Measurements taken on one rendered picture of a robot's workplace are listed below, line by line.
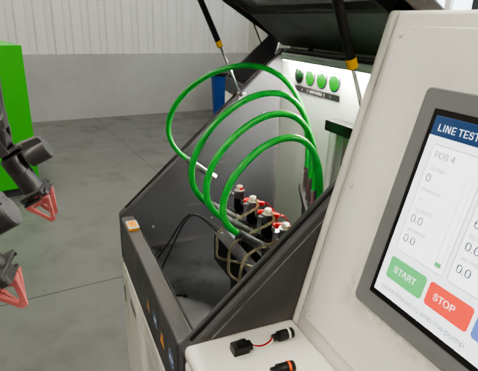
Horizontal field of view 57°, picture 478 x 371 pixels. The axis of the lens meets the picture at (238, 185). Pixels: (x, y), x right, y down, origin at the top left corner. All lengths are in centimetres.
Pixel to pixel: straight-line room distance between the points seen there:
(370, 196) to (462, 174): 17
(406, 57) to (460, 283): 35
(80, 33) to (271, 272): 683
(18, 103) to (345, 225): 367
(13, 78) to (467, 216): 387
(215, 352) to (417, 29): 62
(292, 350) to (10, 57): 367
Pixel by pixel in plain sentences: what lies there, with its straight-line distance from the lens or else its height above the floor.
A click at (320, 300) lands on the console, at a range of 84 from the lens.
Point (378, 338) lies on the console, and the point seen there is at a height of 108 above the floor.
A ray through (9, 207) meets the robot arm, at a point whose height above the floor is 120.
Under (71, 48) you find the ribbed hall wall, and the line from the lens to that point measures 749.
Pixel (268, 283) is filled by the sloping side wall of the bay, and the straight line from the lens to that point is 84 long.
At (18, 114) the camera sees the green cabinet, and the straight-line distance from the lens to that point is 423.
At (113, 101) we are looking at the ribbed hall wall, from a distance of 764.
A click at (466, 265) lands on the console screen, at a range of 63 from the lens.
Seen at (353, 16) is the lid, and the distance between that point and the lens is 99.
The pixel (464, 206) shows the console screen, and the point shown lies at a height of 131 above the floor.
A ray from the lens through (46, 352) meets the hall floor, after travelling 246.
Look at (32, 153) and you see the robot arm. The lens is 128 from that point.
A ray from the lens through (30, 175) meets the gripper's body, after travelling 131.
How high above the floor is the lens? 152
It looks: 20 degrees down
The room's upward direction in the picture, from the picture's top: 2 degrees clockwise
